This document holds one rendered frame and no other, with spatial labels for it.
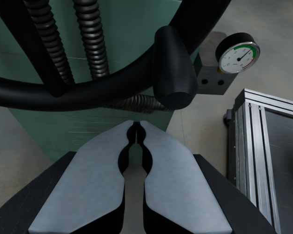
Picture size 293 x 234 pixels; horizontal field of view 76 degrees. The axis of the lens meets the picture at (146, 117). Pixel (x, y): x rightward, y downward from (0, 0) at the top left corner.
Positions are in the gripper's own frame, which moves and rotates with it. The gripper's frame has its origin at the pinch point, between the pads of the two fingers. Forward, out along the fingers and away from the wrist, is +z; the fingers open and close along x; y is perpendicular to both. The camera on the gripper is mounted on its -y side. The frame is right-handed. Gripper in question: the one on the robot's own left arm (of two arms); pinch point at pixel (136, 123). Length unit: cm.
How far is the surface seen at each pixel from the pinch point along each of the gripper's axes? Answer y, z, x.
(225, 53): -2.4, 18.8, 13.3
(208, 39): -3.4, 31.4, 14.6
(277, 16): -17, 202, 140
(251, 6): -25, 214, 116
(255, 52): -2.7, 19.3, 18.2
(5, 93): 0.4, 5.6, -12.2
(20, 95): 0.6, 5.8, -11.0
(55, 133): 27, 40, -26
